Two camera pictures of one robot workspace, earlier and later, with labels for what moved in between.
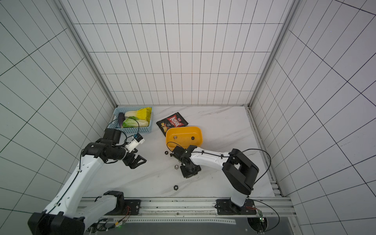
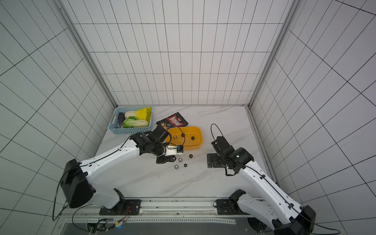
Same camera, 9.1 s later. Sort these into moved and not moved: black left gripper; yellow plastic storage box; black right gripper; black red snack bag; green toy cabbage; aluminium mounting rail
Moved: black right gripper; black left gripper
Not moved: black red snack bag; green toy cabbage; yellow plastic storage box; aluminium mounting rail
